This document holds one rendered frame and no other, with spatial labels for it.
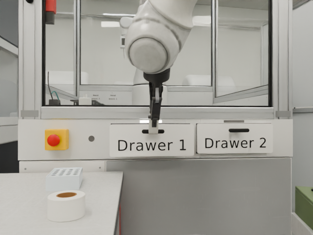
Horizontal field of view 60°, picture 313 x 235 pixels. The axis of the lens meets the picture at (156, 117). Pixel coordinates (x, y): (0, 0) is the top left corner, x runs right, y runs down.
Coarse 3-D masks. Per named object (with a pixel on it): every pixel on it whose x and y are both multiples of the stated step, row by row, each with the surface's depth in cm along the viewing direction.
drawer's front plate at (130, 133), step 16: (112, 128) 91; (128, 128) 92; (144, 128) 92; (160, 128) 93; (176, 128) 93; (192, 128) 94; (112, 144) 91; (128, 144) 92; (144, 144) 92; (160, 144) 93; (176, 144) 93; (192, 144) 94
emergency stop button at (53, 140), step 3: (51, 135) 90; (54, 135) 90; (48, 138) 89; (51, 138) 89; (54, 138) 90; (57, 138) 90; (48, 141) 89; (51, 141) 89; (54, 141) 90; (57, 141) 90; (48, 144) 90; (51, 144) 90; (54, 144) 90; (57, 144) 90
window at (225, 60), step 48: (48, 0) 98; (96, 0) 100; (240, 0) 105; (48, 48) 98; (96, 48) 100; (192, 48) 103; (240, 48) 105; (48, 96) 98; (96, 96) 100; (144, 96) 101; (192, 96) 103; (240, 96) 105
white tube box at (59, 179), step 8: (56, 168) 82; (64, 168) 83; (72, 168) 83; (80, 168) 83; (48, 176) 72; (56, 176) 71; (64, 176) 71; (72, 176) 71; (80, 176) 75; (48, 184) 70; (56, 184) 71; (64, 184) 71; (72, 184) 71; (80, 184) 75
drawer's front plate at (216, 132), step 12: (204, 132) 100; (216, 132) 100; (228, 132) 101; (240, 132) 101; (252, 132) 101; (264, 132) 102; (204, 144) 100; (228, 144) 101; (240, 144) 101; (252, 144) 101; (264, 144) 102
